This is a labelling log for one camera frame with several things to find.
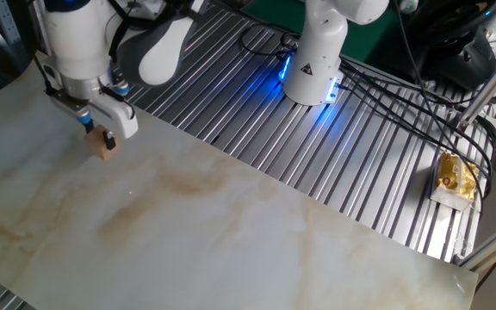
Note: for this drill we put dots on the marble pattern mat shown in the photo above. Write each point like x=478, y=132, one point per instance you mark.
x=187, y=224

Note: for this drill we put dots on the small wooden cube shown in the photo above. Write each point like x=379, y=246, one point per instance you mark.
x=99, y=148

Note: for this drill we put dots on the black racing wheel controller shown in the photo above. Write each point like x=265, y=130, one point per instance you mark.
x=463, y=56

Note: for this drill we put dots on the aluminium frame beam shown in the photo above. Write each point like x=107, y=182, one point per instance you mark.
x=493, y=247

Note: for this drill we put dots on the silver wrist camera blue cap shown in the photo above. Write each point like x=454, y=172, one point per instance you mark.
x=71, y=107

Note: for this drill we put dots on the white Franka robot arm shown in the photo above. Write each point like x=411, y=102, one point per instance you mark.
x=317, y=43

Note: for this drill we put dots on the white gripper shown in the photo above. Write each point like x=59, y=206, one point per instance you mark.
x=119, y=118

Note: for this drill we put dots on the yellow snack packet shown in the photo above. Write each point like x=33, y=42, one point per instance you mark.
x=454, y=181

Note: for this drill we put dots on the blue-grey slotted shelf rack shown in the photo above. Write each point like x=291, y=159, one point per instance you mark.
x=9, y=26

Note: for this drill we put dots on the aluminium frame post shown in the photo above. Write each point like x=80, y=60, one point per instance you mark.
x=489, y=86
x=38, y=21

